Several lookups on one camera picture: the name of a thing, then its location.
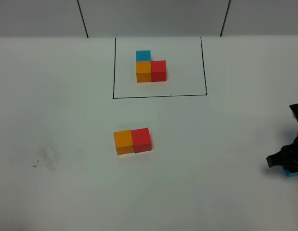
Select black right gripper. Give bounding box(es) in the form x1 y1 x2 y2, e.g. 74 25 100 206
266 103 298 169

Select template blue cube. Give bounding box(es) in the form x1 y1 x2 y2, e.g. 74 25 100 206
136 50 151 62

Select template red cube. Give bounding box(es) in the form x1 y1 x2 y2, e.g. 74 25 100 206
151 60 167 82

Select template orange cube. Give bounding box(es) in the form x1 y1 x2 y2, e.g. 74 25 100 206
136 61 152 83

